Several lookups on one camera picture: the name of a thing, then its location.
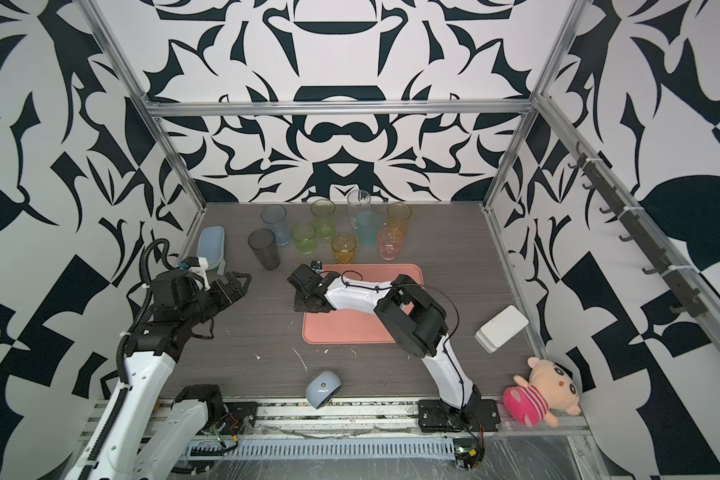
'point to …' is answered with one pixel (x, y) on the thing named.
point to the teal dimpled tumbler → (368, 225)
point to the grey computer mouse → (321, 387)
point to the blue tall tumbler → (274, 217)
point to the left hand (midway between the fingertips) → (239, 279)
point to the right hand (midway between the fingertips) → (301, 303)
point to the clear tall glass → (359, 201)
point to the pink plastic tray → (353, 327)
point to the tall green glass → (324, 211)
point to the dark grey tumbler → (264, 245)
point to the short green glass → (304, 234)
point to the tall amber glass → (398, 214)
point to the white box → (500, 328)
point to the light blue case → (211, 246)
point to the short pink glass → (389, 242)
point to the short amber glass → (343, 246)
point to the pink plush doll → (550, 388)
